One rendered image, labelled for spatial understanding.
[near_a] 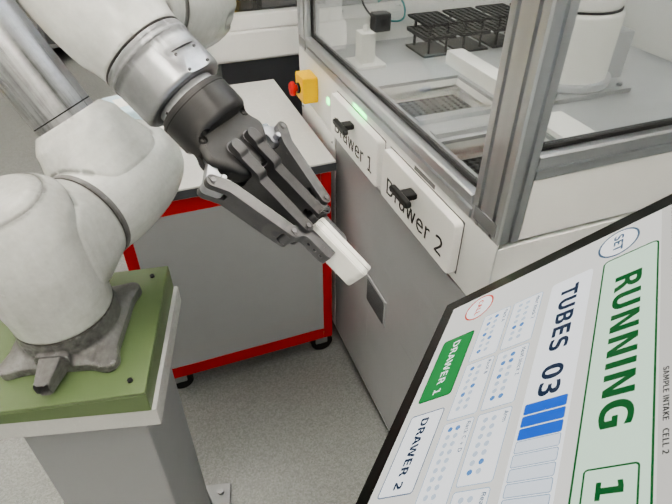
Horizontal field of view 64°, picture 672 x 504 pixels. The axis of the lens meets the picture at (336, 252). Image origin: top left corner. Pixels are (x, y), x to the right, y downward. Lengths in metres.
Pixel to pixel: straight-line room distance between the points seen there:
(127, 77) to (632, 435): 0.47
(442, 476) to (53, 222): 0.58
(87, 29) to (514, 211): 0.60
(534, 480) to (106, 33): 0.48
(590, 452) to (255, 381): 1.55
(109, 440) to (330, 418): 0.87
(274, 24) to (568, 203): 1.35
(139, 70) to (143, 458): 0.73
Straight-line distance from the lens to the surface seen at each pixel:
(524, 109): 0.76
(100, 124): 0.92
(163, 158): 0.96
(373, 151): 1.19
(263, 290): 1.62
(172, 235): 1.45
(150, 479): 1.14
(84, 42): 0.54
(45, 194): 0.82
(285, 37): 2.03
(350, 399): 1.80
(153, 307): 0.97
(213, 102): 0.51
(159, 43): 0.53
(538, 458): 0.41
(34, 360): 0.93
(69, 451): 1.08
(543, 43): 0.73
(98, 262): 0.86
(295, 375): 1.87
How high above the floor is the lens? 1.45
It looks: 38 degrees down
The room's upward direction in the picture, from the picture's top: straight up
